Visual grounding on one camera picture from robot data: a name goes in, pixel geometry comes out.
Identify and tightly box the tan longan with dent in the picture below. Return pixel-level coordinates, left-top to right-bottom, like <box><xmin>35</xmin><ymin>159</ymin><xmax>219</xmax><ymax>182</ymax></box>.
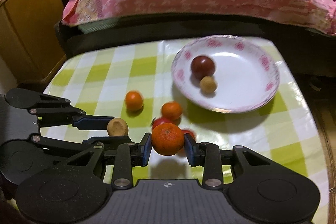
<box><xmin>107</xmin><ymin>118</ymin><xmax>129</xmax><ymax>136</ymax></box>

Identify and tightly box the large bumpy mandarin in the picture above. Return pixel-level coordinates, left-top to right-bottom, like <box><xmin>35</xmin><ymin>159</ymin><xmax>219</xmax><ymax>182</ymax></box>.
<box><xmin>151</xmin><ymin>123</ymin><xmax>185</xmax><ymax>156</ymax></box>

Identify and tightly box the red cherry tomato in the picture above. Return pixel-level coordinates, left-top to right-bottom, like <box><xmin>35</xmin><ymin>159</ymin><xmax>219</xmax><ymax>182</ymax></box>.
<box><xmin>151</xmin><ymin>117</ymin><xmax>174</xmax><ymax>130</ymax></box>
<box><xmin>182</xmin><ymin>129</ymin><xmax>196</xmax><ymax>140</ymax></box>

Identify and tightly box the small orange mandarin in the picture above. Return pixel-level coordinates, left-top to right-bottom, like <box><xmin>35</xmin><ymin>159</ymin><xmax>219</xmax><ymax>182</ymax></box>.
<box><xmin>161</xmin><ymin>101</ymin><xmax>183</xmax><ymax>121</ymax></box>

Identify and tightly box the small tan longan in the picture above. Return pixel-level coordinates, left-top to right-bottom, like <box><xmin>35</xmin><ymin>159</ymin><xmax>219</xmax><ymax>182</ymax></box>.
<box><xmin>199</xmin><ymin>76</ymin><xmax>217</xmax><ymax>94</ymax></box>

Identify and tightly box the dark red plum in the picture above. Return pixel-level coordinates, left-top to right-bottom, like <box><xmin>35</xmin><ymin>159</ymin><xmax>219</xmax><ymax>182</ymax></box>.
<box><xmin>191</xmin><ymin>55</ymin><xmax>215</xmax><ymax>80</ymax></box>

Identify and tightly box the green white checkered tablecloth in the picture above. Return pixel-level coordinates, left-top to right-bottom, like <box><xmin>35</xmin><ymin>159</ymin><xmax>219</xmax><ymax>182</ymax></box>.
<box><xmin>46</xmin><ymin>38</ymin><xmax>329</xmax><ymax>223</ymax></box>

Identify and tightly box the brown wooden nightstand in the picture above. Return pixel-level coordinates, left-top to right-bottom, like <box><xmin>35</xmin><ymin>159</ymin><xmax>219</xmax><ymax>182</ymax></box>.
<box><xmin>1</xmin><ymin>0</ymin><xmax>66</xmax><ymax>84</ymax></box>

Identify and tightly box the white floral rimmed plate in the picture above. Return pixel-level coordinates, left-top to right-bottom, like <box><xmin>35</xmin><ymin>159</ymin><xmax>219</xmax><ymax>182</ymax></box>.
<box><xmin>171</xmin><ymin>35</ymin><xmax>280</xmax><ymax>113</ymax></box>

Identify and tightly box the dark bed frame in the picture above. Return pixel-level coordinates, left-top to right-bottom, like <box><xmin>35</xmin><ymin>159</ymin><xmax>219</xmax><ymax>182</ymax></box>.
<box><xmin>55</xmin><ymin>13</ymin><xmax>335</xmax><ymax>89</ymax></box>

